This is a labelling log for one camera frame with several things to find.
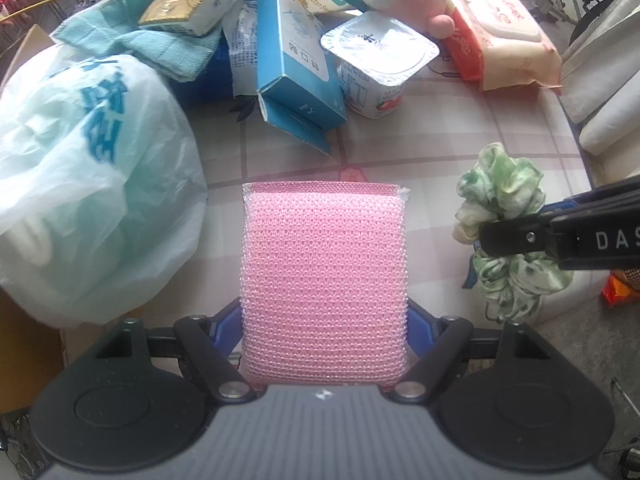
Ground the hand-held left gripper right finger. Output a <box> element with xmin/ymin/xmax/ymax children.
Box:
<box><xmin>391</xmin><ymin>300</ymin><xmax>551</xmax><ymax>404</ymax></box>

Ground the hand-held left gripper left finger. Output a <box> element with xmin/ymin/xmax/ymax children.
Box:
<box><xmin>96</xmin><ymin>299</ymin><xmax>257</xmax><ymax>405</ymax></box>

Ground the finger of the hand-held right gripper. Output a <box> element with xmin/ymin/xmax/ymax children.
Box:
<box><xmin>480</xmin><ymin>205</ymin><xmax>640</xmax><ymax>271</ymax></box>
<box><xmin>544</xmin><ymin>176</ymin><xmax>640</xmax><ymax>217</ymax></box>

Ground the green white scrunchie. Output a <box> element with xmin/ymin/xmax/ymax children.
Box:
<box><xmin>452</xmin><ymin>142</ymin><xmax>574</xmax><ymax>323</ymax></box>

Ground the pink mesh sponge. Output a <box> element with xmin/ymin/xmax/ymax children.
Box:
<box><xmin>241</xmin><ymin>181</ymin><xmax>411</xmax><ymax>392</ymax></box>

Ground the white yogurt cup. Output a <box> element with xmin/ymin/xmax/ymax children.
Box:
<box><xmin>320</xmin><ymin>10</ymin><xmax>441</xmax><ymax>121</ymax></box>

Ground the blue cardboard box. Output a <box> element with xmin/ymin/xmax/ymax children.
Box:
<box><xmin>256</xmin><ymin>0</ymin><xmax>349</xmax><ymax>156</ymax></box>

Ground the blue white plastic package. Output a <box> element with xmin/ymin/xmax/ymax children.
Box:
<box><xmin>172</xmin><ymin>0</ymin><xmax>268</xmax><ymax>107</ymax></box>

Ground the teal cloth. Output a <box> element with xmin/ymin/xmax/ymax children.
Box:
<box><xmin>50</xmin><ymin>0</ymin><xmax>227</xmax><ymax>84</ymax></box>

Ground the gold tissue pack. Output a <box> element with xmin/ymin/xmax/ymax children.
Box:
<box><xmin>137</xmin><ymin>0</ymin><xmax>246</xmax><ymax>37</ymax></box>

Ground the orange snack packet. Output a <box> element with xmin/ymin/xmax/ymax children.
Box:
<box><xmin>602</xmin><ymin>269</ymin><xmax>640</xmax><ymax>309</ymax></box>

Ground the checked floral tablecloth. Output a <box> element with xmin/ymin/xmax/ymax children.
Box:
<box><xmin>189</xmin><ymin>50</ymin><xmax>603</xmax><ymax>346</ymax></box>

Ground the white plastic bag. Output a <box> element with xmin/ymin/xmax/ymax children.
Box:
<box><xmin>0</xmin><ymin>42</ymin><xmax>209</xmax><ymax>329</ymax></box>

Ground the red cream wet wipes pack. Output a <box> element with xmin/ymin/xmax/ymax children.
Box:
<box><xmin>435</xmin><ymin>0</ymin><xmax>564</xmax><ymax>93</ymax></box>

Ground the yellow pole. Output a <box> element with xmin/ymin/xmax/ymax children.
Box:
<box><xmin>0</xmin><ymin>0</ymin><xmax>72</xmax><ymax>24</ymax></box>

